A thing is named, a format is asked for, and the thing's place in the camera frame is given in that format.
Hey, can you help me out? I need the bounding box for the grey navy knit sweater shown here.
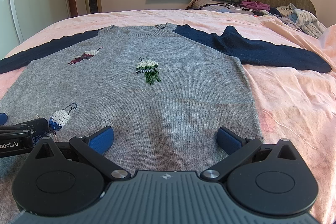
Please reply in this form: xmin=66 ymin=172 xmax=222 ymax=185
xmin=0 ymin=22 xmax=332 ymax=224

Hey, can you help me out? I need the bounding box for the pink bed sheet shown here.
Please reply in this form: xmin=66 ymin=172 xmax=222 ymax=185
xmin=11 ymin=10 xmax=335 ymax=223

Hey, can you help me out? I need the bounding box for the magenta garment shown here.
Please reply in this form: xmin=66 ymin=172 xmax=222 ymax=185
xmin=240 ymin=0 xmax=270 ymax=11

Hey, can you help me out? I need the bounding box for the white patterned crumpled garment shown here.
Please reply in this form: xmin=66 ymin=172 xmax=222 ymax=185
xmin=276 ymin=3 xmax=327 ymax=38

